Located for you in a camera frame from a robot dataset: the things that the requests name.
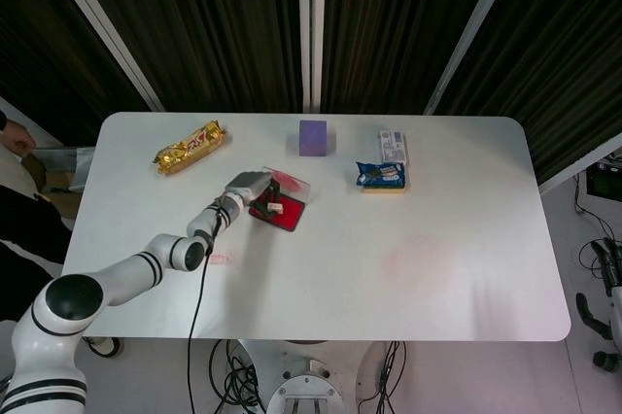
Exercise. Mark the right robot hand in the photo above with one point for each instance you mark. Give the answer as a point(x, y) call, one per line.
point(614, 297)

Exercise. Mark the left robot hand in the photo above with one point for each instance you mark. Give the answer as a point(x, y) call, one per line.
point(248, 185)

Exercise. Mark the bystander bare hand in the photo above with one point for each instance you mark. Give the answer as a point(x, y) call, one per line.
point(17, 139)

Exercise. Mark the small white block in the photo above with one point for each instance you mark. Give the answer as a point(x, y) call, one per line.
point(275, 208)

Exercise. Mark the round robot base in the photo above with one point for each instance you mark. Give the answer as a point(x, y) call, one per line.
point(305, 389)

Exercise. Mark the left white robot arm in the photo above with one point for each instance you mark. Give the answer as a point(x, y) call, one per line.
point(121, 273)

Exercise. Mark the red ink pad clear lid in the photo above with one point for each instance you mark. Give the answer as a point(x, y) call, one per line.
point(291, 212)

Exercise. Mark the grey plastic bag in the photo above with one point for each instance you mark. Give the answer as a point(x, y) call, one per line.
point(68, 161)

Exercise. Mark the cardboard box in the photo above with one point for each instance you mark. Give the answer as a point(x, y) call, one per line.
point(56, 195)

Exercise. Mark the gold snack packet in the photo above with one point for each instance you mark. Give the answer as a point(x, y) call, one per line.
point(189, 148)

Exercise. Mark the purple box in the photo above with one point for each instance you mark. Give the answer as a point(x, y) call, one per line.
point(312, 138)

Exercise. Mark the black curtain panel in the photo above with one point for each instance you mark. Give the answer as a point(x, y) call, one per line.
point(568, 54)
point(44, 59)
point(209, 25)
point(398, 20)

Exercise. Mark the blue cookie packet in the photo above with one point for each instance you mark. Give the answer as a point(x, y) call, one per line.
point(381, 174)

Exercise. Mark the white printed packet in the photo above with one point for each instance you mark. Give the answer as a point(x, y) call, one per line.
point(392, 146)

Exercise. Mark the white partition post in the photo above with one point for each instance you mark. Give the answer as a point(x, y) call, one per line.
point(469, 30)
point(102, 27)
point(311, 27)

